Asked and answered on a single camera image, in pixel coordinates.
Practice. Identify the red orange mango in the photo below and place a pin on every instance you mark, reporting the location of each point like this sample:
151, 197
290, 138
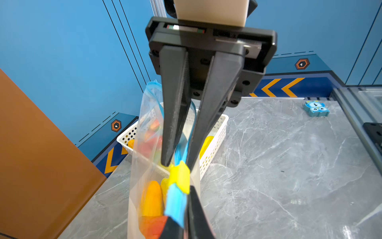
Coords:
152, 227

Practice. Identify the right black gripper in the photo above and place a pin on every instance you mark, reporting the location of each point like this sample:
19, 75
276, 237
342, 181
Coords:
184, 51

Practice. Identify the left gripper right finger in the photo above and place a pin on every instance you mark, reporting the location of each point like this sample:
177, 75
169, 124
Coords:
198, 225

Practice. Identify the clear zip-top bag blue zipper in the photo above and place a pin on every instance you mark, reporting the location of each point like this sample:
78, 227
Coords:
147, 166

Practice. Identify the blue owl toy block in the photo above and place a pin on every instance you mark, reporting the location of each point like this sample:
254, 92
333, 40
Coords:
316, 109

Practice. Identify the aluminium rail frame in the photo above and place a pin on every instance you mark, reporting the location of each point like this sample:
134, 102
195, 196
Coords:
363, 108

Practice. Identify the right corner aluminium post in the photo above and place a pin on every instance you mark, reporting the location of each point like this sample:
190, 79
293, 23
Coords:
158, 8

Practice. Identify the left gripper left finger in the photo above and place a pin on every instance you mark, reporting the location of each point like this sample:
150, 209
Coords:
172, 230

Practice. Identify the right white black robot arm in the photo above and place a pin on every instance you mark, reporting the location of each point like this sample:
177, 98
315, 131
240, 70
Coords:
231, 13

